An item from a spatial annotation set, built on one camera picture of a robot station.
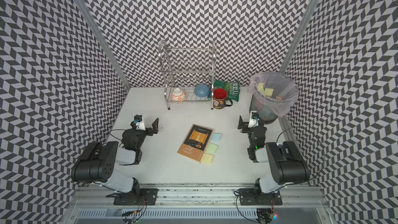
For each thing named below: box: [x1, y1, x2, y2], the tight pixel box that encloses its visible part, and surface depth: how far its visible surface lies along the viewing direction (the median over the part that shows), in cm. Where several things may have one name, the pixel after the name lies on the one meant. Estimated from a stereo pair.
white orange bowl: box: [170, 87, 187, 102], surface depth 106 cm
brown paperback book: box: [177, 123, 215, 164], surface depth 91 cm
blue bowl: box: [194, 83, 210, 98], surface depth 111 cm
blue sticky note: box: [209, 132, 222, 144], surface depth 93 cm
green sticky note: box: [204, 142, 219, 155], surface depth 89 cm
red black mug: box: [212, 88, 233, 110], surface depth 104 cm
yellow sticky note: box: [200, 152, 213, 165], surface depth 84 cm
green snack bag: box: [213, 79, 240, 102], surface depth 118 cm
